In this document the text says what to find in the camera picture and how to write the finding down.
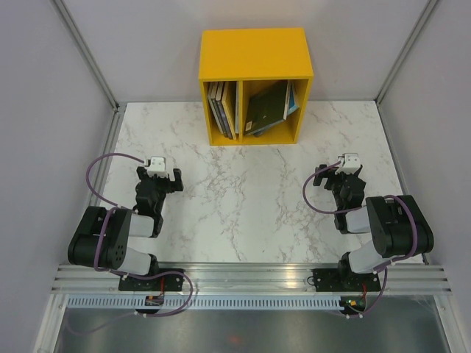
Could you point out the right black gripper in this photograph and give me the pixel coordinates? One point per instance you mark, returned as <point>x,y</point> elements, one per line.
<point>318,177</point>

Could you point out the right aluminium frame post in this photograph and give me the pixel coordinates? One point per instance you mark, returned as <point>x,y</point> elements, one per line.
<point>419,27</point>

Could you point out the yellow notebook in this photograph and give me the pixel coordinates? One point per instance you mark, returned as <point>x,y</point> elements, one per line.
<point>228,102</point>

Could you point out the aluminium frame post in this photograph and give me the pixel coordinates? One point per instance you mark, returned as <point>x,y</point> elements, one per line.
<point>70,24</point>
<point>419,27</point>

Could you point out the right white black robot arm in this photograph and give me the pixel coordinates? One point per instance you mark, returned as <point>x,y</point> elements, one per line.
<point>396,224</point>

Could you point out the clear plastic file folder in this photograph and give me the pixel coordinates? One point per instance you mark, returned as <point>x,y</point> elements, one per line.
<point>236,108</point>

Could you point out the green Alice Wonderland book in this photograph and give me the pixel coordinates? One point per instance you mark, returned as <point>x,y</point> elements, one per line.
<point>268,108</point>

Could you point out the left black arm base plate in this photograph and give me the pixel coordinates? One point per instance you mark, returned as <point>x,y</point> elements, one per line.
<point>170,280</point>

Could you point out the yellow wooden two-slot shelf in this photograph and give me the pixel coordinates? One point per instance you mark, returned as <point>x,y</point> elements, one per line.
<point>255,59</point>

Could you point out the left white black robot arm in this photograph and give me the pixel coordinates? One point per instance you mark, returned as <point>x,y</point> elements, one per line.
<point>101,240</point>

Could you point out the left aluminium frame post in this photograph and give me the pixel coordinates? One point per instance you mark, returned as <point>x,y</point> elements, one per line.
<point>70,24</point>

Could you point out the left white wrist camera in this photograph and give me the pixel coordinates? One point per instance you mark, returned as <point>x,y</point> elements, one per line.
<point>155,166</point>

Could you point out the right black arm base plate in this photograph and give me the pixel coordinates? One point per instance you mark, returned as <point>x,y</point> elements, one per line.
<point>330,280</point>

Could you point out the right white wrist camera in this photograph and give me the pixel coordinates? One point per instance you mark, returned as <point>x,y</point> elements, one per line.
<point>348,163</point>

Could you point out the blue 20000 Leagues book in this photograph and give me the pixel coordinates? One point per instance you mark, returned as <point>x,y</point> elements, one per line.
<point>293,101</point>

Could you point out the aluminium front rail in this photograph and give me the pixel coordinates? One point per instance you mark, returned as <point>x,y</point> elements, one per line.
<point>277,278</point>

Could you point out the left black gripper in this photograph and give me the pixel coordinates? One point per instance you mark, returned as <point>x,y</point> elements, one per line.
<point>143,173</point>

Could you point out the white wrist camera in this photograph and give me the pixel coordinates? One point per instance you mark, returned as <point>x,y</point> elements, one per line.
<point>348,163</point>
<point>155,166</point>

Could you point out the white slotted cable duct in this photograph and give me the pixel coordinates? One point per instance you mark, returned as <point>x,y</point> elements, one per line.
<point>205,302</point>

